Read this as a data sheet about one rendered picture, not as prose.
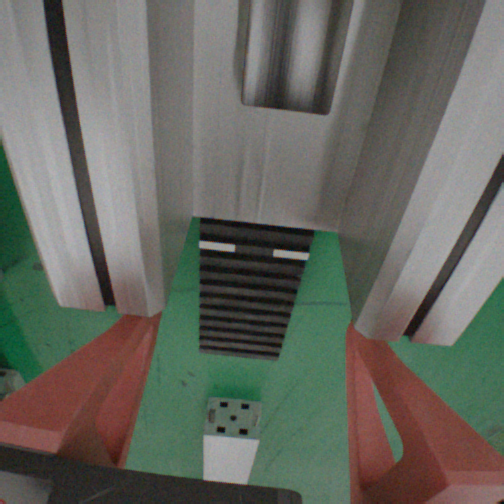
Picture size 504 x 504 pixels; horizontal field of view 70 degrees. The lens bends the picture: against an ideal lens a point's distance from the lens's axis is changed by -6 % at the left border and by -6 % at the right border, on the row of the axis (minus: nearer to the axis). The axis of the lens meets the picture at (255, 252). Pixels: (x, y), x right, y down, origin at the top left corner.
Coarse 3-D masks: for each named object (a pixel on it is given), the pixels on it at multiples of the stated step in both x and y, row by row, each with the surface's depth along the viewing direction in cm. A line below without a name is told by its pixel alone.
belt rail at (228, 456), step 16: (208, 400) 28; (224, 400) 28; (240, 400) 28; (208, 416) 28; (224, 416) 27; (240, 416) 27; (256, 416) 28; (208, 432) 26; (224, 432) 27; (240, 432) 27; (256, 432) 27; (208, 448) 28; (224, 448) 27; (240, 448) 27; (256, 448) 27; (208, 464) 30; (224, 464) 30; (240, 464) 30; (224, 480) 33; (240, 480) 32
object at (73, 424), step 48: (144, 336) 13; (48, 384) 9; (96, 384) 9; (144, 384) 14; (0, 432) 7; (48, 432) 7; (96, 432) 9; (0, 480) 7; (48, 480) 7; (96, 480) 7; (144, 480) 7; (192, 480) 7
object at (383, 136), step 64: (0, 0) 4; (64, 0) 4; (128, 0) 5; (192, 0) 8; (256, 0) 7; (320, 0) 7; (384, 0) 8; (448, 0) 6; (0, 64) 5; (64, 64) 5; (128, 64) 5; (192, 64) 9; (256, 64) 8; (320, 64) 8; (384, 64) 8; (448, 64) 5; (0, 128) 6; (64, 128) 6; (128, 128) 6; (192, 128) 10; (256, 128) 10; (320, 128) 10; (384, 128) 8; (448, 128) 6; (64, 192) 7; (128, 192) 6; (192, 192) 11; (256, 192) 11; (320, 192) 11; (384, 192) 8; (448, 192) 6; (64, 256) 8; (128, 256) 7; (384, 256) 8; (448, 256) 7; (384, 320) 8; (448, 320) 8
